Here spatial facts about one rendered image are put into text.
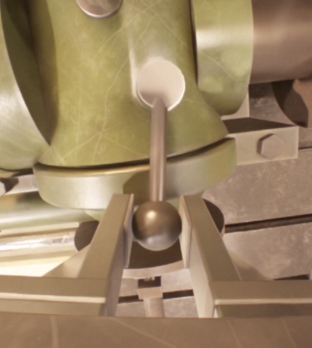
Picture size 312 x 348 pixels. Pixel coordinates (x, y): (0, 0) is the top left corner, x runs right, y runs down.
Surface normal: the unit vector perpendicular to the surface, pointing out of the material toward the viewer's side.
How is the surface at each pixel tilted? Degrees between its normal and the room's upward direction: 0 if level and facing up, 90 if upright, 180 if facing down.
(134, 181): 3
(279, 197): 0
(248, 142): 0
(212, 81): 31
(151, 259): 90
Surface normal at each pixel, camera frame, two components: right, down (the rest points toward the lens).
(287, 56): 0.07, 0.77
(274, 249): 0.00, 0.29
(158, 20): 0.42, 0.21
